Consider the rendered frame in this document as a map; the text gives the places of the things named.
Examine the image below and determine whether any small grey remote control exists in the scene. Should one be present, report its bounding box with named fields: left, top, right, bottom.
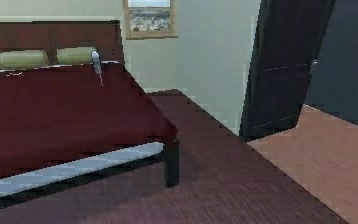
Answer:
left=90, top=51, right=103, bottom=76

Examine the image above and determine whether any wood framed window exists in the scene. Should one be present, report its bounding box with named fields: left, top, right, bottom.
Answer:
left=122, top=0, right=179, bottom=40

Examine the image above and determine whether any dark red bed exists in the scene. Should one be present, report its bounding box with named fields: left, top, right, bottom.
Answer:
left=0, top=19, right=181, bottom=212

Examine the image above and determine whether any black room door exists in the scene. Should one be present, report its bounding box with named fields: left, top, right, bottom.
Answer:
left=238, top=0, right=337, bottom=139

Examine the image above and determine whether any pale green pillow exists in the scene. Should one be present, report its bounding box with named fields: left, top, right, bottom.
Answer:
left=56, top=46, right=98, bottom=66
left=0, top=49, right=50, bottom=70

